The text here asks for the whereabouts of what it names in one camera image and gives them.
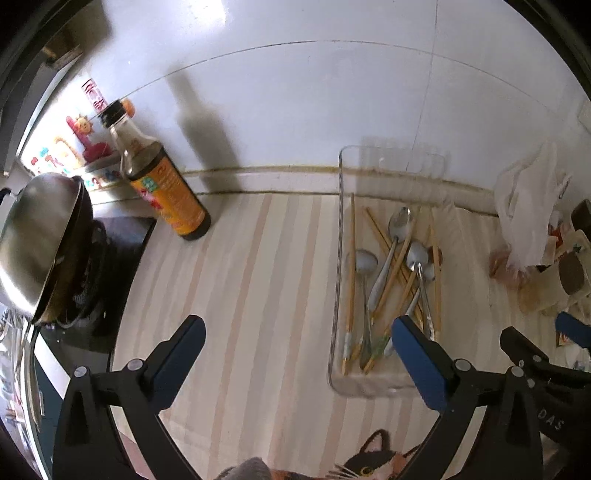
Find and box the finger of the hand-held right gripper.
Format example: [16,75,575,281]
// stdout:
[555,311,591,349]
[501,327,591,386]

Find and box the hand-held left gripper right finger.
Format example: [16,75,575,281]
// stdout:
[392,315,546,480]

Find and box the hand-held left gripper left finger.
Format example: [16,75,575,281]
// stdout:
[52,315,207,480]

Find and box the clear plastic container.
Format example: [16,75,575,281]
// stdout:
[328,145,455,398]

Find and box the large steel spoon embossed handle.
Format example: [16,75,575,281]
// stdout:
[367,207,413,319]
[406,241,437,342]

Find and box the small round-bowl steel spoon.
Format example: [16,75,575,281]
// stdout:
[355,249,379,365]

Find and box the pile of wooden chopsticks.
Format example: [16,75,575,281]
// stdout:
[341,193,444,376]

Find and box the cream coloured jar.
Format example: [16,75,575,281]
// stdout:
[556,251,591,296]

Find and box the striped cat print tablecloth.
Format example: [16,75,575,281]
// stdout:
[111,191,591,480]

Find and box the black cooktop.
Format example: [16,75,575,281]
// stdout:
[34,215,158,354]

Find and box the dark rimmed cup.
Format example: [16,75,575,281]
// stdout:
[570,198,591,232]

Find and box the white plastic bag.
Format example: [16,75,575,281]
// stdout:
[494,138,573,273]

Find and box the black wok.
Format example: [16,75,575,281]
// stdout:
[28,182,95,324]

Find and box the soy sauce bottle orange label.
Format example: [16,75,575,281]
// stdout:
[99,98,212,241]

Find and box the steel wok with lid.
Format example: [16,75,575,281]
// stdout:
[0,172,86,319]

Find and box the colourful printed tin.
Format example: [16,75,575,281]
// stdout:
[28,115,127,192]

